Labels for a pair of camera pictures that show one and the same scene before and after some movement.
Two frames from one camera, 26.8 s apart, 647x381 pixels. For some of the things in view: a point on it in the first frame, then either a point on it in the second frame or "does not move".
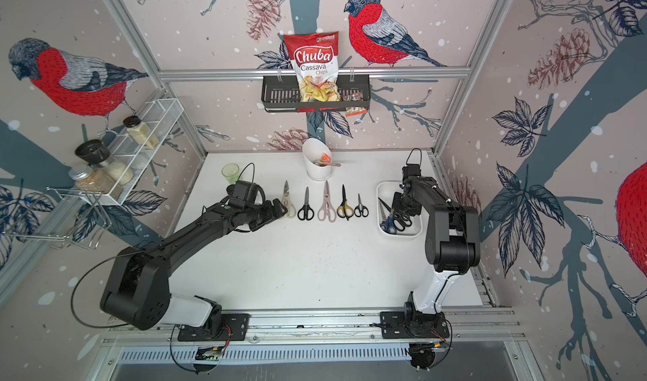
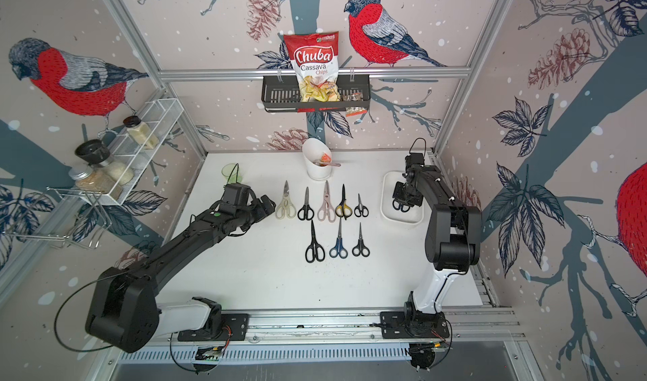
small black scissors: (306, 211) does not move
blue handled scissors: (388, 225) -> (339, 249)
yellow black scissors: (344, 210) does not move
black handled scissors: (360, 209) does not move
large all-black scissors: (400, 220) -> (315, 250)
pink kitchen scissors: (327, 210) does not move
